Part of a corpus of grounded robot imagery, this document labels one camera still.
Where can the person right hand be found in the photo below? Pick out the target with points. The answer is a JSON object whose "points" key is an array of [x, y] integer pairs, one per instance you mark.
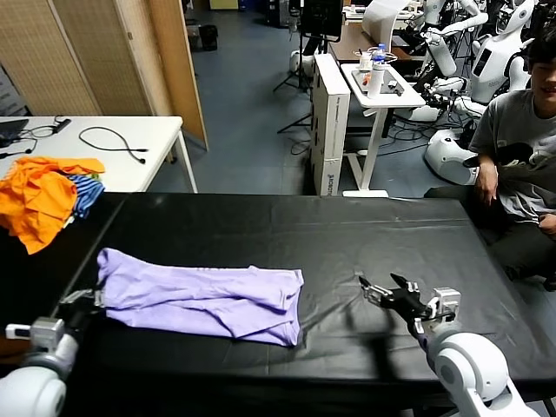
{"points": [[486, 187]]}

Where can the lavender t-shirt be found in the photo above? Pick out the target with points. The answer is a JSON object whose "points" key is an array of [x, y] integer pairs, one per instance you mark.
{"points": [[195, 295]]}

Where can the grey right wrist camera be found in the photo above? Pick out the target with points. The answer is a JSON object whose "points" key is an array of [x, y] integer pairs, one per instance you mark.
{"points": [[446, 302]]}

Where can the black power strip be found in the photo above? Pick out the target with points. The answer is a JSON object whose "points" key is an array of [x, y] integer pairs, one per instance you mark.
{"points": [[64, 124]]}

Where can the wooden folding screen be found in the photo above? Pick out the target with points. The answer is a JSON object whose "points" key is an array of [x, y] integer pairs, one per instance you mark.
{"points": [[87, 56]]}

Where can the blue striped garment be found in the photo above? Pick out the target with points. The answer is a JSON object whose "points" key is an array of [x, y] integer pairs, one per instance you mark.
{"points": [[87, 193]]}

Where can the small white floor unit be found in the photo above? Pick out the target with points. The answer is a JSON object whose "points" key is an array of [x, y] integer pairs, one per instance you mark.
{"points": [[302, 63]]}

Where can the white curved shell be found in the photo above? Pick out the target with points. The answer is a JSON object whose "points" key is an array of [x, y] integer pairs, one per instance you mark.
{"points": [[378, 17]]}

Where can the black laptop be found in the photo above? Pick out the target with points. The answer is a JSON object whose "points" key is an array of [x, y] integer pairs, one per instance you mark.
{"points": [[11, 130]]}

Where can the white standing desk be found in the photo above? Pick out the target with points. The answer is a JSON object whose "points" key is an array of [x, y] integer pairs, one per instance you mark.
{"points": [[375, 143]]}

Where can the dark tray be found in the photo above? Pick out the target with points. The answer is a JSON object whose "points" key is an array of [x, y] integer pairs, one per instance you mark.
{"points": [[359, 87]]}

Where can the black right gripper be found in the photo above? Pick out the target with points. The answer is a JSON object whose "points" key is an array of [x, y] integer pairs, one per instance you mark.
{"points": [[412, 306]]}

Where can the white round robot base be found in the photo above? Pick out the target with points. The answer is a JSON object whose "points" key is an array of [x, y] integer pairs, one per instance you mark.
{"points": [[447, 156]]}

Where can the clear water bottle blue cap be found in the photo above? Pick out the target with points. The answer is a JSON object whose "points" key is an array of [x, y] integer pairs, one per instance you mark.
{"points": [[380, 54]]}

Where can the seated person grey shirt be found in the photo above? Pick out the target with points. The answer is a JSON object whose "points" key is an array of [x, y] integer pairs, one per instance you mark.
{"points": [[517, 126]]}

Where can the white table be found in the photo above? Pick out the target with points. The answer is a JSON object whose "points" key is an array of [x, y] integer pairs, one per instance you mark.
{"points": [[130, 174]]}

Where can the black panel on tripod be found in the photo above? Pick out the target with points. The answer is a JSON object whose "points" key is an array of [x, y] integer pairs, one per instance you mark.
{"points": [[321, 17]]}

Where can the black trash bin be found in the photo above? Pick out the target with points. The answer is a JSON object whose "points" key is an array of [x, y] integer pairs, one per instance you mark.
{"points": [[208, 39]]}

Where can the brown wooden desk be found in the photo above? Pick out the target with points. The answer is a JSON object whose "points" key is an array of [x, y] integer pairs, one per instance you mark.
{"points": [[347, 43]]}

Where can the person left hand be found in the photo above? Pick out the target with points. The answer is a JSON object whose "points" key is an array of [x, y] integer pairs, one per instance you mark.
{"points": [[549, 225]]}

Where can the white thermos bottle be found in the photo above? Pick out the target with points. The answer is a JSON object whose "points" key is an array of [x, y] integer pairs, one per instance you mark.
{"points": [[375, 82]]}

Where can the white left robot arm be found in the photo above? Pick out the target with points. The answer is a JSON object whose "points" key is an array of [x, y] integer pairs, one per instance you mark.
{"points": [[30, 391]]}

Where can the orange garment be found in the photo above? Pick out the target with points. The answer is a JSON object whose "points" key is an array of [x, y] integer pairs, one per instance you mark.
{"points": [[39, 200]]}

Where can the white humanoid robot dark face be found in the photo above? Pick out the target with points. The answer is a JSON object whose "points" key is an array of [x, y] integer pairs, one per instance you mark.
{"points": [[491, 65]]}

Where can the white low robot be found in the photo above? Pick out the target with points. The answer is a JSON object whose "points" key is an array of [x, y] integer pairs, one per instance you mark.
{"points": [[469, 106]]}

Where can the person right forearm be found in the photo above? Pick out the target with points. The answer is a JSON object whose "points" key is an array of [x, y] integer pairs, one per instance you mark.
{"points": [[485, 161]]}

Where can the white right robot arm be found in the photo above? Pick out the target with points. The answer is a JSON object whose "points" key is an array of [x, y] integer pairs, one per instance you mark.
{"points": [[473, 369]]}

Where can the green garment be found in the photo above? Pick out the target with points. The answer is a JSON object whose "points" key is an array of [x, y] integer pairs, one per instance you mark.
{"points": [[96, 176]]}

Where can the white cup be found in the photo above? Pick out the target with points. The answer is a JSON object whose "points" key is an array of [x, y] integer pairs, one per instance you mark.
{"points": [[364, 63]]}

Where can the tall white cardboard box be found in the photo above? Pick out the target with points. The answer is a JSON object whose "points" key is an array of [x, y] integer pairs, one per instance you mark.
{"points": [[334, 143]]}

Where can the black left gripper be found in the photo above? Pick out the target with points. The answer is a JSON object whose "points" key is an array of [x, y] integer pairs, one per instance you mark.
{"points": [[80, 315]]}

